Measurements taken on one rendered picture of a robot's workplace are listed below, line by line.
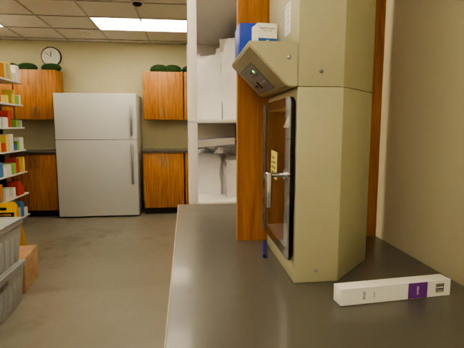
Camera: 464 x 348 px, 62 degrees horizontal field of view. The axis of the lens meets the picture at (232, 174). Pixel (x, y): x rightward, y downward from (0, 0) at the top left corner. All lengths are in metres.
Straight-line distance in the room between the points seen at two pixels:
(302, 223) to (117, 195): 5.10
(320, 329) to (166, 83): 5.56
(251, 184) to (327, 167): 0.40
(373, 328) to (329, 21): 0.66
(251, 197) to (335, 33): 0.59
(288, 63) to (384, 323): 0.58
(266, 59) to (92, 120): 5.10
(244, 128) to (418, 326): 0.75
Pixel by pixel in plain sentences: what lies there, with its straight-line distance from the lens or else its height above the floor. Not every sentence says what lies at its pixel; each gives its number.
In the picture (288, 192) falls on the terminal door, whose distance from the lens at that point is 0.94.
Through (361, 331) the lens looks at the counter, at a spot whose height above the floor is 0.94.
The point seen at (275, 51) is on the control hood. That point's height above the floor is 1.49.
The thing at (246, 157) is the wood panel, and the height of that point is 1.22.
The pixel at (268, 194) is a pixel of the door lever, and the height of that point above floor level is 1.15.
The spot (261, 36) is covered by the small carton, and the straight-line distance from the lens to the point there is 1.00.
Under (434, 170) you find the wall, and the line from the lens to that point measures 1.22.
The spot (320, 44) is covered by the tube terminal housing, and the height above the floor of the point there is 1.50.
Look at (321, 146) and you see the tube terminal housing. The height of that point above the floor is 1.27.
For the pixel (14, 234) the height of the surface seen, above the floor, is 0.56.
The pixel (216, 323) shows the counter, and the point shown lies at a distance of 0.80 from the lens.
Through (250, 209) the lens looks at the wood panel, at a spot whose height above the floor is 1.04.
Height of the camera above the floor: 1.32
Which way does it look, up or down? 7 degrees down
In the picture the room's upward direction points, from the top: straight up
